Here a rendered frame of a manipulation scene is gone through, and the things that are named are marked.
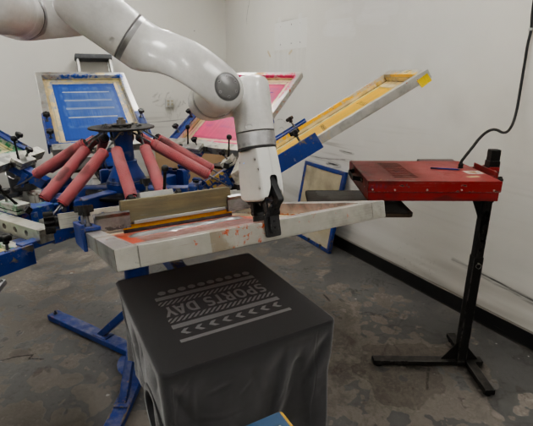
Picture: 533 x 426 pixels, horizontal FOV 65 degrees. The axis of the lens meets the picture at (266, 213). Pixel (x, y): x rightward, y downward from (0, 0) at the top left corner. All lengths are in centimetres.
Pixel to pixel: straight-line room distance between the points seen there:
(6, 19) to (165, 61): 23
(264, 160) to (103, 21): 34
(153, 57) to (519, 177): 235
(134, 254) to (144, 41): 35
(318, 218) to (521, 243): 208
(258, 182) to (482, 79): 227
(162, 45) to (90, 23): 12
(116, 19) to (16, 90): 462
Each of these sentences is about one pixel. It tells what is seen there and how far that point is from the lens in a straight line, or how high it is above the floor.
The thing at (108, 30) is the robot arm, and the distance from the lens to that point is 77.
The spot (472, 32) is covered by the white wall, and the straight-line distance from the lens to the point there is 298.
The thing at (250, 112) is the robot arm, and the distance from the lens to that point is 80.
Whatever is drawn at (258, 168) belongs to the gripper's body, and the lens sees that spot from 78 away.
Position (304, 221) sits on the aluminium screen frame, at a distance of 85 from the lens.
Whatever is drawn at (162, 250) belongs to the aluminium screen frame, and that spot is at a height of 125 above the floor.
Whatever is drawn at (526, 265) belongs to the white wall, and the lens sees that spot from 287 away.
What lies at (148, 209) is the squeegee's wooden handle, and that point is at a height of 114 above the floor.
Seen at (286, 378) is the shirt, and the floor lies 82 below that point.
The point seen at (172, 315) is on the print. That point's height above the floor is 95.
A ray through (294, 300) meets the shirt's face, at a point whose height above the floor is 95.
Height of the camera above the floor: 153
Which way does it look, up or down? 18 degrees down
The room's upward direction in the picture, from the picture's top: straight up
